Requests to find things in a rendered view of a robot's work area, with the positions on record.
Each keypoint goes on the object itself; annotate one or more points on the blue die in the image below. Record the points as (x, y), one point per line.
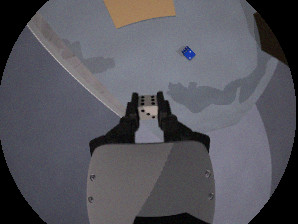
(188, 53)

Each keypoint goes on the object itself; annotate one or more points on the white die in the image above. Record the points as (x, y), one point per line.
(148, 107)

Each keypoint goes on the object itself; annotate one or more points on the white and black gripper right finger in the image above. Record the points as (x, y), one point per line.
(172, 128)

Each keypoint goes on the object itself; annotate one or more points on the tan flat mat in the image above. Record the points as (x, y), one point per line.
(124, 12)

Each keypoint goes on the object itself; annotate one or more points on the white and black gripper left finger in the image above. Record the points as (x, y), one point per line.
(125, 130)

